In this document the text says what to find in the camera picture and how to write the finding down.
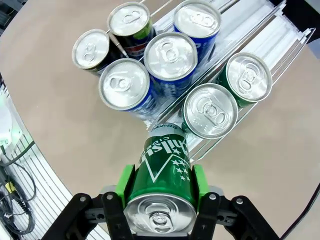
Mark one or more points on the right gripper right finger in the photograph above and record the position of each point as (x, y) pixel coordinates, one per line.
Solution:
(215, 215)

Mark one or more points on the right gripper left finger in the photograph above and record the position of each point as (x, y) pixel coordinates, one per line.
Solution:
(110, 215)

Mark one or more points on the green cider can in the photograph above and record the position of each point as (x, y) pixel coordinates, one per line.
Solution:
(162, 175)
(210, 110)
(250, 76)

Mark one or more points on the blue Pocari Sweat can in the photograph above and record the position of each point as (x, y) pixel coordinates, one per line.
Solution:
(197, 20)
(123, 83)
(170, 57)

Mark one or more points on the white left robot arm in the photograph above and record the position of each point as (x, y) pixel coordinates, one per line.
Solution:
(5, 117)

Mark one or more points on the black beverage can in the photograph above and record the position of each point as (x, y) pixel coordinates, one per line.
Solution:
(91, 48)
(128, 18)

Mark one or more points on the clear can dispenser rack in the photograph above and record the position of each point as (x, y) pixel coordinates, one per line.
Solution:
(262, 35)

